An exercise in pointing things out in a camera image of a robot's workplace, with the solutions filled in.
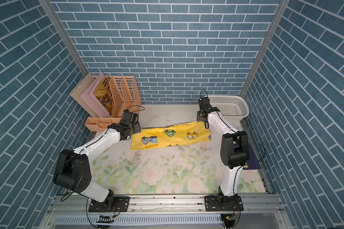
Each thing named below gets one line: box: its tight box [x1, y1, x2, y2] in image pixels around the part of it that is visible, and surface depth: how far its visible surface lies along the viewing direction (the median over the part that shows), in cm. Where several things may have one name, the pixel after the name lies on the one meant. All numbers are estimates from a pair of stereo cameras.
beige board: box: [68, 72, 99, 118], surface depth 92 cm
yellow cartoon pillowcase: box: [130, 121, 212, 151], surface depth 101 cm
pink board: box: [79, 72, 111, 117], surface depth 93 cm
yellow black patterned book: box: [93, 76, 116, 116], surface depth 103 cm
